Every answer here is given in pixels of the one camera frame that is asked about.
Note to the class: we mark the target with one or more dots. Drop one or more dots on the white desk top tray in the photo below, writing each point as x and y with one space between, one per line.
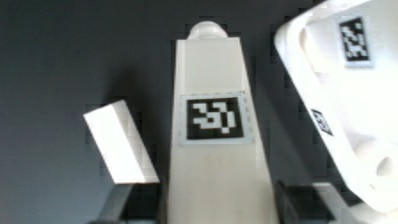
354 115

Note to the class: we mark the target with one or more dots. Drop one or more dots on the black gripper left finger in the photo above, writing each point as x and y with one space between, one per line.
132 205

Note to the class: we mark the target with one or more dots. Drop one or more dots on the white desk leg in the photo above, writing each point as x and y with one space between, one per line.
366 31
220 189

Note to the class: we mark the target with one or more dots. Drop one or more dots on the white U-shaped fence frame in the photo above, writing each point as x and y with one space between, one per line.
119 144

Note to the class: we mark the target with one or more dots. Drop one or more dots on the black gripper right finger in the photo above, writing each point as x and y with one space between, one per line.
311 204

